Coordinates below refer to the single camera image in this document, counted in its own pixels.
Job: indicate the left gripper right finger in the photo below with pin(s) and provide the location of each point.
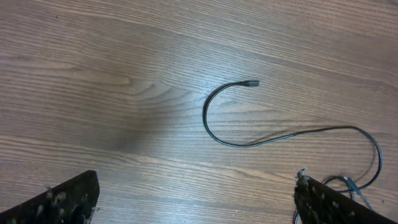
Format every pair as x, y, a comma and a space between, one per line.
316, 203

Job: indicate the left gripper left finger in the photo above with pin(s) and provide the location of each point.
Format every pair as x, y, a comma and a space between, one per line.
72, 202

